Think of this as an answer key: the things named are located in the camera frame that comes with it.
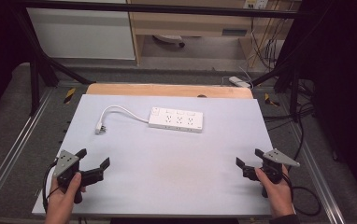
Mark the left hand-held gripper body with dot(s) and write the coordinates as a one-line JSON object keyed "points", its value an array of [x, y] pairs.
{"points": [[65, 163]]}

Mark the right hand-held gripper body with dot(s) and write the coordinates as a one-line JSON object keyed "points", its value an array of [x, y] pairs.
{"points": [[274, 165]]}

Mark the person's right hand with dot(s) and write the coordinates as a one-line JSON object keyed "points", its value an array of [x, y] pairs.
{"points": [[276, 193]]}

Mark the person's left hand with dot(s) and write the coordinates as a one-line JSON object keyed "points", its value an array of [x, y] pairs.
{"points": [[62, 202]]}

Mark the white power plug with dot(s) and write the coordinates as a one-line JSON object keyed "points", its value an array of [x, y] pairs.
{"points": [[99, 129]]}

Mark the pale blue table mat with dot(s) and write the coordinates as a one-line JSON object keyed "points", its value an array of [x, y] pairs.
{"points": [[167, 168]]}

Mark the white floor power strip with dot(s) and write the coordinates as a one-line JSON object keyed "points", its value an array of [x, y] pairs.
{"points": [[239, 82]]}

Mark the wooden table board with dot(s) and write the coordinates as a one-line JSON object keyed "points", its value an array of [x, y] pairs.
{"points": [[167, 90]]}

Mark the white cabinet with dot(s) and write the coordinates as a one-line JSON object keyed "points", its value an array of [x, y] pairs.
{"points": [[83, 34]]}

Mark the office chair base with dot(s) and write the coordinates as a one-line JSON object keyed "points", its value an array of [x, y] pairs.
{"points": [[170, 39]]}

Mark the wooden desk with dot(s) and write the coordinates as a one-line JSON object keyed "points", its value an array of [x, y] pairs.
{"points": [[192, 21]]}

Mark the aluminium rail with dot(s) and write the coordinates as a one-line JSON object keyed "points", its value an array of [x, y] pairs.
{"points": [[313, 174], [14, 146]]}

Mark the black metal frame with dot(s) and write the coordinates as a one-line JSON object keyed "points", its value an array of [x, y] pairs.
{"points": [[36, 77]]}

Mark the white wall socket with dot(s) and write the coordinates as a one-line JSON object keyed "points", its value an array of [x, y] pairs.
{"points": [[256, 3]]}

